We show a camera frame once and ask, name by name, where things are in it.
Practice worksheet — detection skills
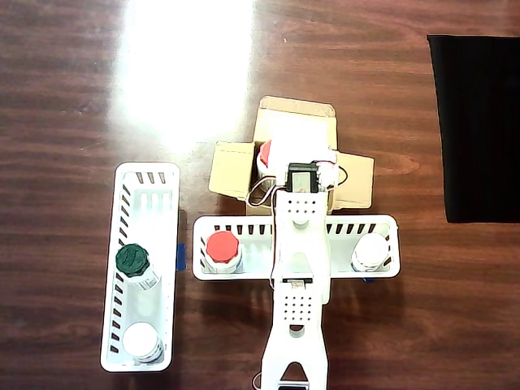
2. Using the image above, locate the white-capped bottle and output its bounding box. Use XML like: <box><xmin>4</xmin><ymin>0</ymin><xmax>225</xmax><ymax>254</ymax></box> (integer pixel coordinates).
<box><xmin>351</xmin><ymin>233</ymin><xmax>392</xmax><ymax>272</ymax></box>
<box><xmin>122</xmin><ymin>323</ymin><xmax>165</xmax><ymax>363</ymax></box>

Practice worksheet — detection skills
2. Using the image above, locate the red-capped bottle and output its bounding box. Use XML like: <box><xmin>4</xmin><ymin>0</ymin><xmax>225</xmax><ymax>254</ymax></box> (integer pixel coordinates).
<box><xmin>255</xmin><ymin>139</ymin><xmax>274</xmax><ymax>180</ymax></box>
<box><xmin>202</xmin><ymin>230</ymin><xmax>244</xmax><ymax>274</ymax></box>

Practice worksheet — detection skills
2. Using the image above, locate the white plastic basket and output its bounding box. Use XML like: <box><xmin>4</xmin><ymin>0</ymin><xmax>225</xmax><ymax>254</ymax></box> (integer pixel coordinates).
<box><xmin>191</xmin><ymin>214</ymin><xmax>402</xmax><ymax>282</ymax></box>
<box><xmin>100</xmin><ymin>161</ymin><xmax>181</xmax><ymax>373</ymax></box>

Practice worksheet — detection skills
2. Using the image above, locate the green-capped bottle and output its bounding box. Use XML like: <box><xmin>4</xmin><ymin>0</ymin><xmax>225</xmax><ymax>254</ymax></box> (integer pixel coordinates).
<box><xmin>115</xmin><ymin>243</ymin><xmax>160</xmax><ymax>290</ymax></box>

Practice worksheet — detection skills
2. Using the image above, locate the black mat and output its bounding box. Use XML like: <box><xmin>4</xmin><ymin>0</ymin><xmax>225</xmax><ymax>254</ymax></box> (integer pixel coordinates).
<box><xmin>427</xmin><ymin>34</ymin><xmax>520</xmax><ymax>224</ymax></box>

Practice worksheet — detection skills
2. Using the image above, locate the cardboard box labelled JOHN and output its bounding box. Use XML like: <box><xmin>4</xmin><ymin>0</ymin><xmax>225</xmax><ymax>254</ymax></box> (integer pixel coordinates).
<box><xmin>209</xmin><ymin>96</ymin><xmax>375</xmax><ymax>216</ymax></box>

